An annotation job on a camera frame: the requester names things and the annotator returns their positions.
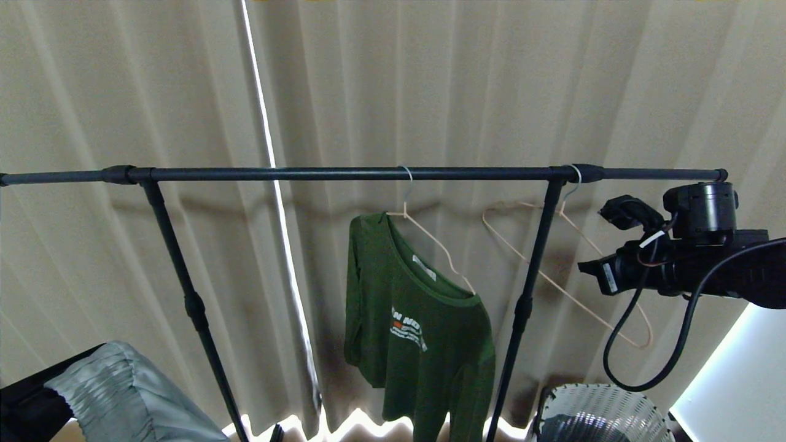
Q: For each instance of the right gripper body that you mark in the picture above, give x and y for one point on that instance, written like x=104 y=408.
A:
x=669 y=270

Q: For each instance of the pink clothes hanger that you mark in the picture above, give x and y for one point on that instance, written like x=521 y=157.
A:
x=649 y=334
x=405 y=207

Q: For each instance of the green long-sleeved shirt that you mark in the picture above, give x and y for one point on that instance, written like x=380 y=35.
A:
x=430 y=344

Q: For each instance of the pale grey shorts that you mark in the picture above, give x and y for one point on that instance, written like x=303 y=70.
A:
x=123 y=399

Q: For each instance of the white laundry basket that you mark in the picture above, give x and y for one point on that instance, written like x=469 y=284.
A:
x=602 y=405

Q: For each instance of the black clothes rack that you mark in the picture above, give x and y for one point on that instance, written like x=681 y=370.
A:
x=368 y=174

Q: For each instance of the beige curtain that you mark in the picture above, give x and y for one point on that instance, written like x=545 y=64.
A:
x=430 y=73

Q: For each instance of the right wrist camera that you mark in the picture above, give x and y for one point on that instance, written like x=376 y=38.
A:
x=626 y=212

